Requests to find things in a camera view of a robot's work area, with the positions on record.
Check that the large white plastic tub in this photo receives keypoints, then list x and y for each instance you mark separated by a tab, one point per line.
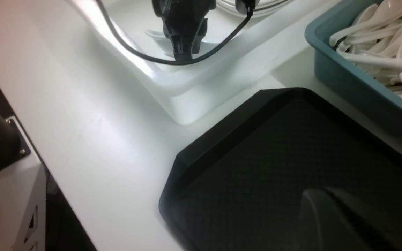
190	92

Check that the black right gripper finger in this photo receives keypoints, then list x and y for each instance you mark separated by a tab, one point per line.
334	220

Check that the teal plastic spoon bin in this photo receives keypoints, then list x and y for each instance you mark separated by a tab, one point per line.
344	78

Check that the black plastic serving tray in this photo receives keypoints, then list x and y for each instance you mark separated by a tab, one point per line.
238	186

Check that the pile of white soup spoons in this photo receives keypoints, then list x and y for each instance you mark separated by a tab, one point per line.
374	39

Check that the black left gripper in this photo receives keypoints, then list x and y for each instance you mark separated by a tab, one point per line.
184	24

